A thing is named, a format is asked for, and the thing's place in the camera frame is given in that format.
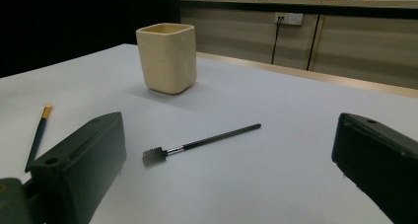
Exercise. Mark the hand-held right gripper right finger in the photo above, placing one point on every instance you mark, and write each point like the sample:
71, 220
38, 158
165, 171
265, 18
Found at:
378, 161

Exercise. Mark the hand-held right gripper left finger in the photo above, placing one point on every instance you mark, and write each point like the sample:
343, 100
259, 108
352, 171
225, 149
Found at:
82, 158

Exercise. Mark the black chopsticks pair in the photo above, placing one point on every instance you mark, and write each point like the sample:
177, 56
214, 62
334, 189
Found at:
38, 135

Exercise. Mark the cream square cup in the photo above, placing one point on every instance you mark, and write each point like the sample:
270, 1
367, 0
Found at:
167, 59

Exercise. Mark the black eyebrow comb brush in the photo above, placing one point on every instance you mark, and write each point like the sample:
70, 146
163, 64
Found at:
213, 139

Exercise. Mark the beige panelled counter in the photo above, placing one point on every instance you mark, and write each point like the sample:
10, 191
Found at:
361, 46

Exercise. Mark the white table mat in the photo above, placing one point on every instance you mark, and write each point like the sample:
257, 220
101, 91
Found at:
263, 95

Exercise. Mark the white wall socket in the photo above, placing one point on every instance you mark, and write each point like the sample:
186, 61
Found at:
292, 18

